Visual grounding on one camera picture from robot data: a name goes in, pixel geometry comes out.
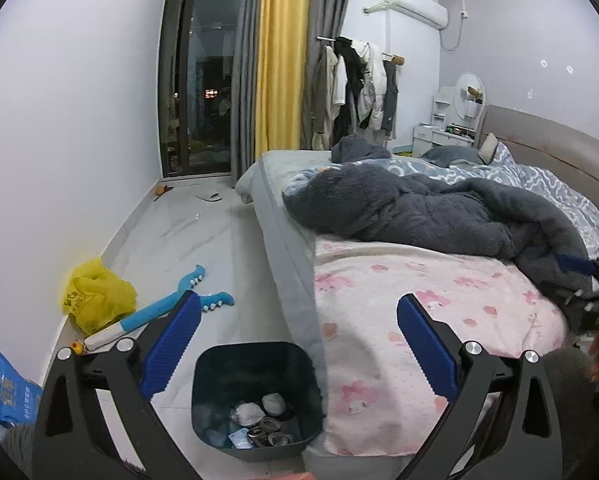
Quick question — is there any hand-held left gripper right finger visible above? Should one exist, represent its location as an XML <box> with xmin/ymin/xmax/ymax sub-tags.
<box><xmin>396</xmin><ymin>294</ymin><xmax>565</xmax><ymax>480</ymax></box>

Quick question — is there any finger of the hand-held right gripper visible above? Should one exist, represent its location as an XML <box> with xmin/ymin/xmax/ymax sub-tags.
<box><xmin>553</xmin><ymin>252</ymin><xmax>599</xmax><ymax>283</ymax></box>
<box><xmin>562</xmin><ymin>275</ymin><xmax>599</xmax><ymax>313</ymax></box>

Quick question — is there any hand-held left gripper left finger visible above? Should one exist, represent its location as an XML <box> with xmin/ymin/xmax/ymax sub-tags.
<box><xmin>32</xmin><ymin>290</ymin><xmax>203</xmax><ymax>480</ymax></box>

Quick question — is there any dark teal trash bin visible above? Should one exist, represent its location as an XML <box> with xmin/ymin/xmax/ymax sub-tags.
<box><xmin>192</xmin><ymin>341</ymin><xmax>327</xmax><ymax>464</ymax></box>

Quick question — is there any white fluffy sock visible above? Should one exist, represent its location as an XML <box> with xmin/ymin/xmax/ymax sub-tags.
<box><xmin>229</xmin><ymin>402</ymin><xmax>267</xmax><ymax>425</ymax></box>

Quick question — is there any blue forked toy stick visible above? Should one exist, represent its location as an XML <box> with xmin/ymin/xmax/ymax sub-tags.
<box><xmin>82</xmin><ymin>263</ymin><xmax>236</xmax><ymax>354</ymax></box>

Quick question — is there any pink printed blanket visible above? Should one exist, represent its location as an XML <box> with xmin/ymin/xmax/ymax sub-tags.
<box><xmin>311</xmin><ymin>236</ymin><xmax>571</xmax><ymax>457</ymax></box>

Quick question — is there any yellow plastic bag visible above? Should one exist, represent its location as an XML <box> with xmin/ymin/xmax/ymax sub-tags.
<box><xmin>60</xmin><ymin>257</ymin><xmax>138</xmax><ymax>336</ymax></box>

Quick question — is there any blue wavy patterned duvet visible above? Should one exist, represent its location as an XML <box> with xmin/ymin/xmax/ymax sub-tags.
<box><xmin>280</xmin><ymin>142</ymin><xmax>599</xmax><ymax>272</ymax></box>

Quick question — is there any bed with grey headboard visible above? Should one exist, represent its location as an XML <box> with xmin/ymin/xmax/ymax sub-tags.
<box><xmin>234</xmin><ymin>104</ymin><xmax>599</xmax><ymax>462</ymax></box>

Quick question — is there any beige pillow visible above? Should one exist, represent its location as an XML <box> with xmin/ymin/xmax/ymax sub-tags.
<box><xmin>478</xmin><ymin>132</ymin><xmax>501</xmax><ymax>165</ymax></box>

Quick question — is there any dark grey pillow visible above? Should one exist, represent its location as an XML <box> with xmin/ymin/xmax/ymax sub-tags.
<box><xmin>419</xmin><ymin>145</ymin><xmax>481</xmax><ymax>167</ymax></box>

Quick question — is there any blue plastic packet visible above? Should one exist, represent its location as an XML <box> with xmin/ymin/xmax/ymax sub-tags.
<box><xmin>0</xmin><ymin>344</ymin><xmax>45</xmax><ymax>429</ymax></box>

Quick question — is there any round white mirror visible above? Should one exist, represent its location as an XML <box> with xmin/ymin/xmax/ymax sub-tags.
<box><xmin>454</xmin><ymin>72</ymin><xmax>487</xmax><ymax>129</ymax></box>

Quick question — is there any grey fleece clothing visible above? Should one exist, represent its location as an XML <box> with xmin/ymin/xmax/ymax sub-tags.
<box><xmin>2</xmin><ymin>349</ymin><xmax>599</xmax><ymax>480</ymax></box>

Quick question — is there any white vanity table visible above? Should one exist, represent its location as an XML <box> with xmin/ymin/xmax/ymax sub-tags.
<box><xmin>411</xmin><ymin>84</ymin><xmax>481</xmax><ymax>159</ymax></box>

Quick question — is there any dark grey vest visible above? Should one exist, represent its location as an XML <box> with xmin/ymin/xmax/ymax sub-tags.
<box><xmin>381</xmin><ymin>59</ymin><xmax>400</xmax><ymax>142</ymax></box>

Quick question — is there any white puffer jacket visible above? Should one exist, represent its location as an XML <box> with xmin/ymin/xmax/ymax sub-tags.
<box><xmin>356</xmin><ymin>42</ymin><xmax>389</xmax><ymax>134</ymax></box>

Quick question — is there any clothes hanging rod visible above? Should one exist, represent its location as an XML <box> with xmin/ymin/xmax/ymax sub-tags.
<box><xmin>316</xmin><ymin>34</ymin><xmax>406</xmax><ymax>67</ymax></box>

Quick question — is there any dark framed glass door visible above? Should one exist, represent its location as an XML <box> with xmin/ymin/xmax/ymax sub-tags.
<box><xmin>160</xmin><ymin>0</ymin><xmax>246</xmax><ymax>182</ymax></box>

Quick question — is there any grey green coat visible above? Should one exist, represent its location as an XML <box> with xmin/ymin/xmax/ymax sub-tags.
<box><xmin>309</xmin><ymin>44</ymin><xmax>339</xmax><ymax>149</ymax></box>

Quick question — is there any white shirt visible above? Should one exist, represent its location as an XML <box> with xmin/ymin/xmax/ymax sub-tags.
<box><xmin>329</xmin><ymin>52</ymin><xmax>350</xmax><ymax>122</ymax></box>

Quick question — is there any black jacket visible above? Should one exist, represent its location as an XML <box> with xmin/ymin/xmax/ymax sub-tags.
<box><xmin>335</xmin><ymin>37</ymin><xmax>370</xmax><ymax>134</ymax></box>

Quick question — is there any yellow curtain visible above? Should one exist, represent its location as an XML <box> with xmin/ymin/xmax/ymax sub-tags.
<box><xmin>253</xmin><ymin>0</ymin><xmax>312</xmax><ymax>154</ymax></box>

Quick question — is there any white air conditioner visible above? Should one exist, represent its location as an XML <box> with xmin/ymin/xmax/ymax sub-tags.
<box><xmin>361</xmin><ymin>0</ymin><xmax>451</xmax><ymax>31</ymax></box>

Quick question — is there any white air conditioner cable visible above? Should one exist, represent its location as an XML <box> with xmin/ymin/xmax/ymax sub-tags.
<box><xmin>438</xmin><ymin>0</ymin><xmax>469</xmax><ymax>54</ymax></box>

